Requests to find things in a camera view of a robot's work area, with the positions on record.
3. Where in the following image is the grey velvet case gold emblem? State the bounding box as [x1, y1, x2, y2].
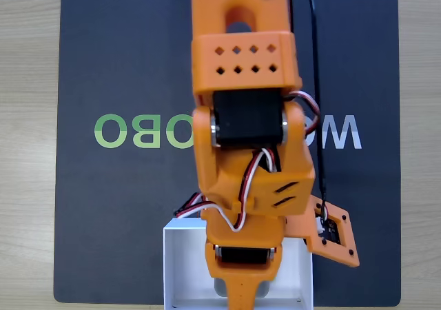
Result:
[214, 277, 271, 299]

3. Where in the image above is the white cardboard box bin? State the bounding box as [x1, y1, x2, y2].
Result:
[163, 216, 315, 310]

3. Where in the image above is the dark blue WOWROBO mat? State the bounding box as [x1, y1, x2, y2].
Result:
[53, 0, 402, 306]

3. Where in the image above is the white red black servo wire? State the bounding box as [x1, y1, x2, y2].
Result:
[174, 147, 278, 234]
[285, 90, 322, 139]

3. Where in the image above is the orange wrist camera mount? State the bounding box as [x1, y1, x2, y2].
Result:
[285, 194, 361, 268]

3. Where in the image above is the black camera cable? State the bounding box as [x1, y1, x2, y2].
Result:
[302, 0, 329, 221]

